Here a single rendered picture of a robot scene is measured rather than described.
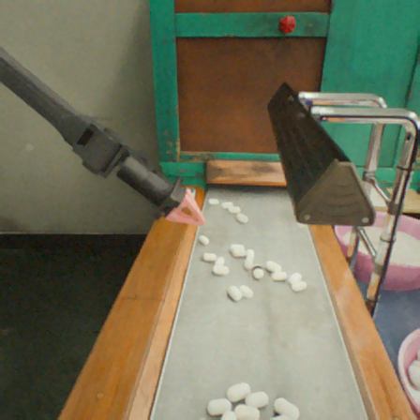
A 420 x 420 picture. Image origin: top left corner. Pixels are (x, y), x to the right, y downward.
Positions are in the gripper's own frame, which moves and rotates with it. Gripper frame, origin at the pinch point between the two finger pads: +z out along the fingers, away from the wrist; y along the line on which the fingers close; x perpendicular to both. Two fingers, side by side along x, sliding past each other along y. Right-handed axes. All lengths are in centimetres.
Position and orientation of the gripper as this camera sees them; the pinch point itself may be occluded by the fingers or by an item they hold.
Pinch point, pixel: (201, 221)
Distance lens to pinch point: 76.0
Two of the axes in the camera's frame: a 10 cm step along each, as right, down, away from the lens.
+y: 0.8, -4.5, 8.9
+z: 7.7, 5.9, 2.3
